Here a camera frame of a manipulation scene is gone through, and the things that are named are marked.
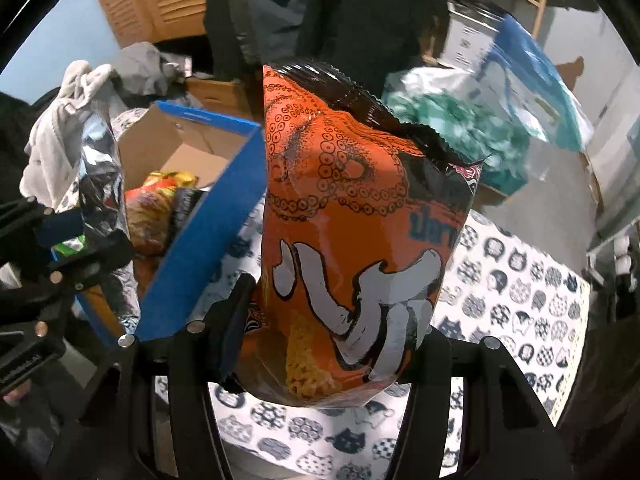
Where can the shelf rack with bowls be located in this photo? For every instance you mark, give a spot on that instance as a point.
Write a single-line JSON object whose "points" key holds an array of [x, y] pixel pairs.
{"points": [[612, 250]]}

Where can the blue plastic bag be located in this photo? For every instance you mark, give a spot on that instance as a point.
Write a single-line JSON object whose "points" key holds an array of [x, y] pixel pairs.
{"points": [[530, 80]]}

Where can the dark jacket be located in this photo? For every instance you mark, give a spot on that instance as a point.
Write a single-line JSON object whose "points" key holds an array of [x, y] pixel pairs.
{"points": [[325, 10]]}

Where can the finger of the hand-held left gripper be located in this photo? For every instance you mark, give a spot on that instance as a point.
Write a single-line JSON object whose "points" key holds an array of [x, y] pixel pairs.
{"points": [[95, 260], [62, 227]]}

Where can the cat print tablecloth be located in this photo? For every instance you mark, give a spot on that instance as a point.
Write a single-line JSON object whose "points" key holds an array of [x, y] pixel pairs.
{"points": [[510, 300]]}

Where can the brown cardboard box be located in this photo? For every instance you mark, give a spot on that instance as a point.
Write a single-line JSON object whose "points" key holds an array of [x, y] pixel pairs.
{"points": [[220, 97]]}

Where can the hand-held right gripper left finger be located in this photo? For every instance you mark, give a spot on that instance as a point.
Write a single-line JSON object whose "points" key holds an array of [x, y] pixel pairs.
{"points": [[234, 330]]}

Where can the silver foil snack bag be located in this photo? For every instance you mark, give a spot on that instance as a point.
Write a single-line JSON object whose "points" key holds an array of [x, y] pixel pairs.
{"points": [[102, 185]]}

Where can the grey cloth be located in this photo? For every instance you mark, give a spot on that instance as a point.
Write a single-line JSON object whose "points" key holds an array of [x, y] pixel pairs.
{"points": [[65, 110]]}

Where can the black snack bag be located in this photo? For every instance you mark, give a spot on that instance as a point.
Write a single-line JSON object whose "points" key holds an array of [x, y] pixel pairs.
{"points": [[186, 207]]}

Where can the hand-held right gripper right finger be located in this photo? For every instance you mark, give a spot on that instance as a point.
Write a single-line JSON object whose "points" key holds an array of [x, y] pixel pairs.
{"points": [[440, 365]]}

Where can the orange squid print snack bag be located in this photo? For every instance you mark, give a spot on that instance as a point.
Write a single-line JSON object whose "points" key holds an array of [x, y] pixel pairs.
{"points": [[350, 220]]}

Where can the teal plastic bag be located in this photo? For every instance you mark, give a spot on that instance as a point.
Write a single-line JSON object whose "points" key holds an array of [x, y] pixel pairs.
{"points": [[460, 125]]}

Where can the blue cardboard box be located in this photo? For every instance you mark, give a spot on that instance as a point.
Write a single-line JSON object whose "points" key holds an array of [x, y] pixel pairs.
{"points": [[200, 245]]}

